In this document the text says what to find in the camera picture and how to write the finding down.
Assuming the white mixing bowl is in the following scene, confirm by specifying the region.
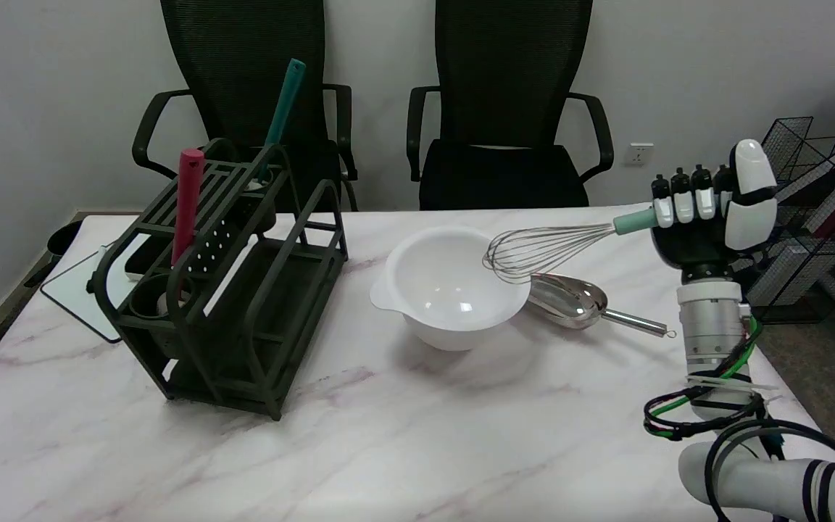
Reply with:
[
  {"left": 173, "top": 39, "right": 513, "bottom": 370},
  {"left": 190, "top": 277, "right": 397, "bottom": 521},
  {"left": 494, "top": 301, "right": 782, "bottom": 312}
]
[{"left": 370, "top": 225, "right": 533, "bottom": 352}]

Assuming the black waste bin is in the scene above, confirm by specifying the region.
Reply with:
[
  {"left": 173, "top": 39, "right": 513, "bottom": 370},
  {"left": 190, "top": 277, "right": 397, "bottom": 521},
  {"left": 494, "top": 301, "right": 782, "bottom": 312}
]
[{"left": 48, "top": 221, "right": 85, "bottom": 263}]

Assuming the black wire shelf rack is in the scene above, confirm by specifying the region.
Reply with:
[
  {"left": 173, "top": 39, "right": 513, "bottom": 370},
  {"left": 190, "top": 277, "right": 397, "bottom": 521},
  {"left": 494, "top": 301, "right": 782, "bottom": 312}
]
[{"left": 740, "top": 116, "right": 835, "bottom": 325}]

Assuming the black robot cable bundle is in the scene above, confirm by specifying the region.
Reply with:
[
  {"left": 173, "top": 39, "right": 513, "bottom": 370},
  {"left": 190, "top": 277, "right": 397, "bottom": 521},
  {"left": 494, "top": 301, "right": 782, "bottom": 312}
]
[{"left": 643, "top": 316, "right": 835, "bottom": 522}]

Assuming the black mesh office chair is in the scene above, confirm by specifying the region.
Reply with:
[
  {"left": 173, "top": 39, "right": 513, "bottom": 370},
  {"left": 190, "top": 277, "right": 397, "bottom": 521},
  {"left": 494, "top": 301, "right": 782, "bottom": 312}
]
[
  {"left": 132, "top": 0, "right": 359, "bottom": 212},
  {"left": 407, "top": 0, "right": 615, "bottom": 212}
]

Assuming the red handled utensil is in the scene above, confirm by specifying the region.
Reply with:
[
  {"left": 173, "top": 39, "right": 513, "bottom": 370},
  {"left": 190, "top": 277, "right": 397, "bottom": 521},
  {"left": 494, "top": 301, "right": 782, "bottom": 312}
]
[{"left": 171, "top": 149, "right": 205, "bottom": 267}]

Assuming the teal handled utensil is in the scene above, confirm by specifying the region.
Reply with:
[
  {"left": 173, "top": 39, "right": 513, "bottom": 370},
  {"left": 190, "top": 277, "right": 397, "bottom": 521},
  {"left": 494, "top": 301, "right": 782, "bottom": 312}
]
[{"left": 258, "top": 59, "right": 307, "bottom": 182}]

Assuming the dark green kitchen rack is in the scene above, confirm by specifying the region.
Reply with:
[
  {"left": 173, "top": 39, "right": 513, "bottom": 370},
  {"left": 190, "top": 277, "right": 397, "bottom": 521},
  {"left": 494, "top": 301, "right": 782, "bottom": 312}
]
[{"left": 87, "top": 138, "right": 349, "bottom": 421}]

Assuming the steel scoop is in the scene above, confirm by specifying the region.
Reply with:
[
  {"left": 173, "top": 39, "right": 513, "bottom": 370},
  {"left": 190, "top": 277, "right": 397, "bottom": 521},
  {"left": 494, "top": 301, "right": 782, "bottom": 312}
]
[{"left": 525, "top": 273, "right": 677, "bottom": 339}]

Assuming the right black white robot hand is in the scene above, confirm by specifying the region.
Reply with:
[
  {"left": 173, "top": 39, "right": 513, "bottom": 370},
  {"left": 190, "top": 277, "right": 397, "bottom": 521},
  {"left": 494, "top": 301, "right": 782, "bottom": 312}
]
[{"left": 650, "top": 139, "right": 779, "bottom": 281}]

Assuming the steel whisk with teal handle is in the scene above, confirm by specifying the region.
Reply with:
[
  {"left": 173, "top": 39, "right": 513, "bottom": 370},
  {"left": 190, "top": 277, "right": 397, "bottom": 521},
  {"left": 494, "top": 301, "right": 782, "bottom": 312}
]
[{"left": 483, "top": 208, "right": 658, "bottom": 284}]

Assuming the white board with black rim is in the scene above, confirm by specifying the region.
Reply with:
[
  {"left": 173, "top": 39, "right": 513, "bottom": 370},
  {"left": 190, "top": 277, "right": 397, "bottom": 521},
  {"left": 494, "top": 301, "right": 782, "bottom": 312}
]
[{"left": 41, "top": 243, "right": 144, "bottom": 344}]

